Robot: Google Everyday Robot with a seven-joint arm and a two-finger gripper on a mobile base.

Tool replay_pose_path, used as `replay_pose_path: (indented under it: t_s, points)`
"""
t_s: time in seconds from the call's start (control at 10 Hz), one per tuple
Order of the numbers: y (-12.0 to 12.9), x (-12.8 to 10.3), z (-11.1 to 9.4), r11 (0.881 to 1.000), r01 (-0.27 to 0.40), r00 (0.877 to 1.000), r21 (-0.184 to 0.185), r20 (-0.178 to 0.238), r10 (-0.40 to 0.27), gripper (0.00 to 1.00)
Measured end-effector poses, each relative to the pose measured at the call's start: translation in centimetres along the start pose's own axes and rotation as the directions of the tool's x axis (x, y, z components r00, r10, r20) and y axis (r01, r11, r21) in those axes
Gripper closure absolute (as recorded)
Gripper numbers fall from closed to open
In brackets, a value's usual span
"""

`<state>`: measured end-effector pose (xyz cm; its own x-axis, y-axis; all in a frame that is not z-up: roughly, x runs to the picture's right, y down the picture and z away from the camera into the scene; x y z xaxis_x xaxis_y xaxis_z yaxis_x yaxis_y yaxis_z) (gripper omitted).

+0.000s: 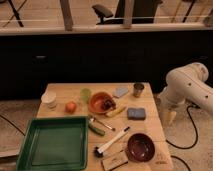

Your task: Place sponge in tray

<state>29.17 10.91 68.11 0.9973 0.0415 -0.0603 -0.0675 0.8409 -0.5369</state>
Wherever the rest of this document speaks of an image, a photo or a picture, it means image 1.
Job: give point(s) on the light blue sponge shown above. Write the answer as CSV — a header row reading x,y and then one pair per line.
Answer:
x,y
121,91

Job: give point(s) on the orange bowl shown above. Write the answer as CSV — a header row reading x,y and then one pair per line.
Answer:
x,y
95,103

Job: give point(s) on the green cucumber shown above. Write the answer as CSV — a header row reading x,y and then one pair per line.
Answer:
x,y
96,130

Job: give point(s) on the dark grapes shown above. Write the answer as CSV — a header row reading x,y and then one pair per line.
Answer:
x,y
108,104

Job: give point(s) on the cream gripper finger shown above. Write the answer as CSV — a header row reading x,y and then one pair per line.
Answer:
x,y
170,115

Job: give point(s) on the yellow banana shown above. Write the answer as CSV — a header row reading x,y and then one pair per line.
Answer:
x,y
116,111

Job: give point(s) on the white paper cup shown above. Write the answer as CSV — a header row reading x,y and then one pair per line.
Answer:
x,y
49,99

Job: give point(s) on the black office chair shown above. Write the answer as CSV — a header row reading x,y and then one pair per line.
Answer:
x,y
144,12

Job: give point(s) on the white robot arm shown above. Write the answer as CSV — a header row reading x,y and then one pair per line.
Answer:
x,y
185,83

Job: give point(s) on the blue grey sponge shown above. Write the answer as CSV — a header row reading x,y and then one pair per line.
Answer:
x,y
136,113

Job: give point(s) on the green plastic cup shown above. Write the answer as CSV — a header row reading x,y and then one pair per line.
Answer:
x,y
85,95

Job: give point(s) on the white handled dish brush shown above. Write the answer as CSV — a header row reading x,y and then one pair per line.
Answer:
x,y
98,151

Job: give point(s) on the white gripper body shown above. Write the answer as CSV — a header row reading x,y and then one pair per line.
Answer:
x,y
170,98

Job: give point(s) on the dark red bowl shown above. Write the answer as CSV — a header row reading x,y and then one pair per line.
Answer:
x,y
140,148

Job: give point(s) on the metal spoon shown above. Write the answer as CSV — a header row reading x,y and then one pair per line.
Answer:
x,y
98,121

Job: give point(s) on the orange tomato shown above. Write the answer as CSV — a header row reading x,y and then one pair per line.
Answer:
x,y
70,107

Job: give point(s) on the green plastic tray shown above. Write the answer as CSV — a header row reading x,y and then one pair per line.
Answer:
x,y
54,144

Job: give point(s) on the wooden block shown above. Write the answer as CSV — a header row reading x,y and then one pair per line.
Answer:
x,y
114,161

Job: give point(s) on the metal cup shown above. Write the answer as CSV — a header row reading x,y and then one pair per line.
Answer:
x,y
137,89

